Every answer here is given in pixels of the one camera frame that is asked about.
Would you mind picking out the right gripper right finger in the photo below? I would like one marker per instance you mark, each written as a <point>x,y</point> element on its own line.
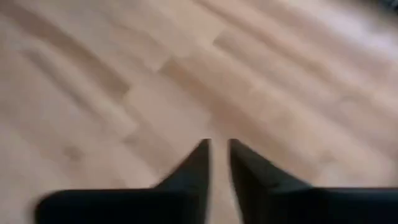
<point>280,202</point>

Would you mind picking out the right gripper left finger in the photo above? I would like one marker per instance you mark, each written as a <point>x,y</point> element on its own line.
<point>174,205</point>

